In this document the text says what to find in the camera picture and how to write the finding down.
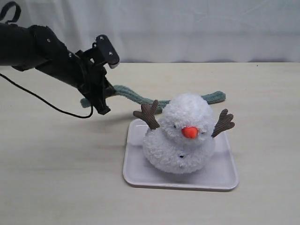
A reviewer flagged white backdrop curtain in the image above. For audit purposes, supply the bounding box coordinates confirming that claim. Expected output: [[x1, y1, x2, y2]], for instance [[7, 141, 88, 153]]
[[18, 0, 300, 63]]

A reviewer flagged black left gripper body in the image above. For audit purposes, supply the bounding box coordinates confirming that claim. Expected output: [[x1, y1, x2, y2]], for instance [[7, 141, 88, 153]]
[[51, 48, 107, 98]]

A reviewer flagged white plush snowman toy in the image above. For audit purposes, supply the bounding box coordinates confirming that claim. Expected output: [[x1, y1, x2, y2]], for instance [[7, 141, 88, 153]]
[[133, 93, 235, 174]]

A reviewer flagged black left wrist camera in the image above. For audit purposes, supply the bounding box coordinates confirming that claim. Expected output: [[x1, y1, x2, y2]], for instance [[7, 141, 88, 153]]
[[93, 34, 120, 69]]

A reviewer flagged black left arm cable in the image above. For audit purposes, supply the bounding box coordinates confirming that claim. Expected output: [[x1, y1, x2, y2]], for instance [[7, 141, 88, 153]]
[[0, 73, 94, 119]]

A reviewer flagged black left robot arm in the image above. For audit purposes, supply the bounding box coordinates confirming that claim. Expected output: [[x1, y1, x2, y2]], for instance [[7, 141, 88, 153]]
[[0, 23, 120, 115]]

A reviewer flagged white plastic tray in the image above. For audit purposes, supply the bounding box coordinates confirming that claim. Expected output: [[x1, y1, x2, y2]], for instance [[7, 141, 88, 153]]
[[122, 119, 239, 192]]

